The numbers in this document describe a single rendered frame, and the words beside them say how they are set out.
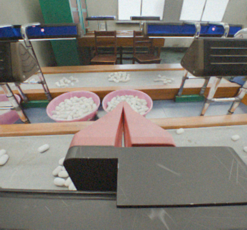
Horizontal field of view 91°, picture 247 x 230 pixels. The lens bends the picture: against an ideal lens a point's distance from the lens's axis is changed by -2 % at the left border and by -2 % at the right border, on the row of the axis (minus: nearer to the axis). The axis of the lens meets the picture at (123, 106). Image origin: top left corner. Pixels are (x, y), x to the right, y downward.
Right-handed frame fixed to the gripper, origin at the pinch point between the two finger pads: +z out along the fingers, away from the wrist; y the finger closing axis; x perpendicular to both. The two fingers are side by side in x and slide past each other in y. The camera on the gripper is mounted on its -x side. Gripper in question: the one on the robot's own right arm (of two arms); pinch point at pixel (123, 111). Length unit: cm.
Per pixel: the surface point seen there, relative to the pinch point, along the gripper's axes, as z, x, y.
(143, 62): 218, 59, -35
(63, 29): 70, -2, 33
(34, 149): 19, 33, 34
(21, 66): 14.5, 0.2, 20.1
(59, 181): 6.7, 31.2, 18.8
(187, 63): 19.5, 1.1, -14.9
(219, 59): 16.6, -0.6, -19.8
